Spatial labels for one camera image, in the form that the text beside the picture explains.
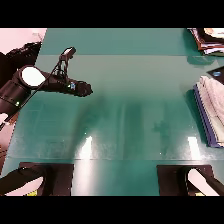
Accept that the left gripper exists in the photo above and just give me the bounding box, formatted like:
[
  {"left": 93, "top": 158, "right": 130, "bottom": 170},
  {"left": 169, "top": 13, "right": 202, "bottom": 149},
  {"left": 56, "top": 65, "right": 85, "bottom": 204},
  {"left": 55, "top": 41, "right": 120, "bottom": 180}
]
[{"left": 68, "top": 79, "right": 94, "bottom": 99}]

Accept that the heap of clothes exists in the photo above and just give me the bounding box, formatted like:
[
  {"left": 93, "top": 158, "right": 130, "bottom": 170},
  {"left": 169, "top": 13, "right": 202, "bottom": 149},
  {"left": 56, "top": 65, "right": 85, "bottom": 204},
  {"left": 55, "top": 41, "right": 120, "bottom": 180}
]
[{"left": 187, "top": 28, "right": 224, "bottom": 57}]

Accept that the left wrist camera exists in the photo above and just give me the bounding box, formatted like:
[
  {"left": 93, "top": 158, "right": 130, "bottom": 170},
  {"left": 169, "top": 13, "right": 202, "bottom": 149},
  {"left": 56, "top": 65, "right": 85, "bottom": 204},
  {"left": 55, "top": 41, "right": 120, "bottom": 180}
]
[{"left": 58, "top": 46, "right": 77, "bottom": 80}]

